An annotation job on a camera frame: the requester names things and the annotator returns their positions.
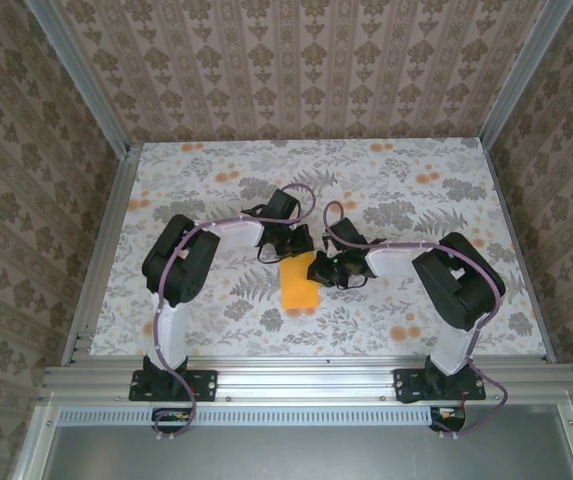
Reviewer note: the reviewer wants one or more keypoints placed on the floral patterned table cover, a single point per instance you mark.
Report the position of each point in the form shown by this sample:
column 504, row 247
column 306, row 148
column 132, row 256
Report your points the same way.
column 266, row 165

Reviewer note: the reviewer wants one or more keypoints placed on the small black connector box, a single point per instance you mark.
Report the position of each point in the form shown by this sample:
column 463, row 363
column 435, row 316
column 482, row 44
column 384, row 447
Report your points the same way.
column 173, row 420
column 448, row 422

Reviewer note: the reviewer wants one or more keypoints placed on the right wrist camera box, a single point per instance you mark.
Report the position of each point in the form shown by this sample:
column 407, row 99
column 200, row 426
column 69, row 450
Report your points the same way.
column 347, row 231

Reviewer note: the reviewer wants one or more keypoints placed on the aluminium mounting rail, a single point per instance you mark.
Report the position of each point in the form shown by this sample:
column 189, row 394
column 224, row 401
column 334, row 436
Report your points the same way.
column 306, row 380

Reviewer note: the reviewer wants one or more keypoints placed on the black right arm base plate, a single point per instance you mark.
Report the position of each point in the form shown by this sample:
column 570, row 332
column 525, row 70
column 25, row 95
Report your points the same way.
column 406, row 385

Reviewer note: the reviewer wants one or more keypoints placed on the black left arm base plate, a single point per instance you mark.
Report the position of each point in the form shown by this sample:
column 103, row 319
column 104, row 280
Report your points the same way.
column 206, row 385

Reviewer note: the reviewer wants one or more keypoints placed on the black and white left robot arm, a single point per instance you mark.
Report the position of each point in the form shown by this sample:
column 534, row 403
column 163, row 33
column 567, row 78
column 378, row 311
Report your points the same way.
column 181, row 260

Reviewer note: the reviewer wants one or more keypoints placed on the orange square paper sheet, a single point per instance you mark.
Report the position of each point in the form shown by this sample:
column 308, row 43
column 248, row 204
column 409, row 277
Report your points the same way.
column 298, row 290

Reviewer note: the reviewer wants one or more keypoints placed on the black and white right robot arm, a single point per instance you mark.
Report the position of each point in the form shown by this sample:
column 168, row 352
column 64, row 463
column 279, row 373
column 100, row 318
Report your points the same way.
column 461, row 285

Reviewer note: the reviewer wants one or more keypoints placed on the grey metal panel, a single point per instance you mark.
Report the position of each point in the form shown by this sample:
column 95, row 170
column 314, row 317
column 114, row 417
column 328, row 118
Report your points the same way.
column 291, row 452

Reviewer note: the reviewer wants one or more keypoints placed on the aluminium frame post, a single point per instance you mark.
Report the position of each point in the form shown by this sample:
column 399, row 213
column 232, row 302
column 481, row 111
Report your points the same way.
column 521, row 75
column 81, row 80

